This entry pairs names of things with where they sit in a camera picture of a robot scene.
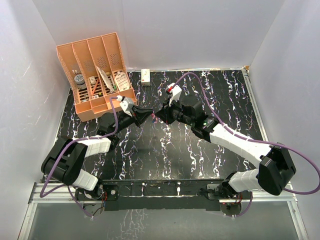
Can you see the orange plastic file organizer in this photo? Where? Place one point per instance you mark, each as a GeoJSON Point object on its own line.
{"type": "Point", "coordinates": [82, 57]}

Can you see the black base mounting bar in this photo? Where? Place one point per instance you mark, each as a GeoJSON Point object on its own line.
{"type": "Point", "coordinates": [172, 194]}

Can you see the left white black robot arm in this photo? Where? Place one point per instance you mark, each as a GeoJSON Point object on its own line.
{"type": "Point", "coordinates": [65, 160]}

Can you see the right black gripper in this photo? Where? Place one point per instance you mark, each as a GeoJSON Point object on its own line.
{"type": "Point", "coordinates": [165, 114]}

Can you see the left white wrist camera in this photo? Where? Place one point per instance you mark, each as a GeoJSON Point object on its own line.
{"type": "Point", "coordinates": [126, 104]}

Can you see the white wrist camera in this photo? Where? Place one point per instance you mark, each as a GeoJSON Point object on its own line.
{"type": "Point", "coordinates": [126, 104]}
{"type": "Point", "coordinates": [174, 93]}

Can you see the white paper sachet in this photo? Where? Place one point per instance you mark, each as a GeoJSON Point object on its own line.
{"type": "Point", "coordinates": [106, 80]}

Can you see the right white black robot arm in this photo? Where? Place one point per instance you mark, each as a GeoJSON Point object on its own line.
{"type": "Point", "coordinates": [274, 166]}

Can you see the grey round tin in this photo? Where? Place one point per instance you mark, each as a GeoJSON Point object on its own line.
{"type": "Point", "coordinates": [80, 81]}

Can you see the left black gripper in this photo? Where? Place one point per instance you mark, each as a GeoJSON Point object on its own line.
{"type": "Point", "coordinates": [140, 115]}

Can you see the white label packet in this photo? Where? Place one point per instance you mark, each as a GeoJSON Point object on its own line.
{"type": "Point", "coordinates": [121, 80]}

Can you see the small white card box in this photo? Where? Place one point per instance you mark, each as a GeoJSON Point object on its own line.
{"type": "Point", "coordinates": [93, 80]}

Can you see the orange pen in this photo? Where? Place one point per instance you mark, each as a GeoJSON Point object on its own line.
{"type": "Point", "coordinates": [95, 87]}

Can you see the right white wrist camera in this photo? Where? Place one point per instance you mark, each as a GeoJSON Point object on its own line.
{"type": "Point", "coordinates": [174, 93]}

